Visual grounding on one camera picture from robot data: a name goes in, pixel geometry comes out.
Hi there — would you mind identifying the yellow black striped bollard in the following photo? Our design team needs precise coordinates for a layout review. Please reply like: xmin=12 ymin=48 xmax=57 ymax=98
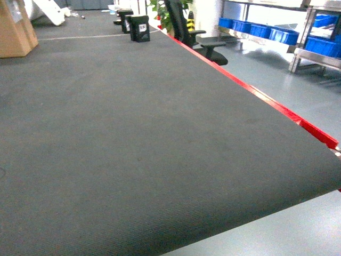
xmin=186 ymin=11 xmax=196 ymax=37

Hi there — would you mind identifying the grey plastic crate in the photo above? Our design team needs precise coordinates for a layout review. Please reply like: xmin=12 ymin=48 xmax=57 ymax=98
xmin=67 ymin=0 xmax=113 ymax=10

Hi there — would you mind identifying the green potted plant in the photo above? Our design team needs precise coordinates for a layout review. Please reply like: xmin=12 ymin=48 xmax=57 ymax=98
xmin=148 ymin=1 xmax=193 ymax=34

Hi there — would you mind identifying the steel shelf rack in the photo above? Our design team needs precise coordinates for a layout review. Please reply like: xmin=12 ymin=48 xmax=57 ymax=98
xmin=217 ymin=1 xmax=340 ymax=73

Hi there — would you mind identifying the black office chair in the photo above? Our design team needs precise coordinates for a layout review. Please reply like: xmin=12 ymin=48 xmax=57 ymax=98
xmin=165 ymin=1 xmax=228 ymax=66

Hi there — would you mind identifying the large cardboard box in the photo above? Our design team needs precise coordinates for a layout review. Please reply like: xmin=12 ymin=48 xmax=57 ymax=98
xmin=1 ymin=1 xmax=38 ymax=58

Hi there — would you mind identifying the front black labelled box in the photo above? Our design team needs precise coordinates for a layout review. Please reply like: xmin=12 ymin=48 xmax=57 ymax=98
xmin=129 ymin=15 xmax=150 ymax=43

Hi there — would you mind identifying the blue bin on shelf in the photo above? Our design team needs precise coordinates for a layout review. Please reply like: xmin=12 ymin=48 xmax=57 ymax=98
xmin=269 ymin=28 xmax=299 ymax=45

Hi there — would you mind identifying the rear black box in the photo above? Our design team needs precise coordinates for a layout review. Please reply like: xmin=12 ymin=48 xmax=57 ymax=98
xmin=113 ymin=9 xmax=134 ymax=34

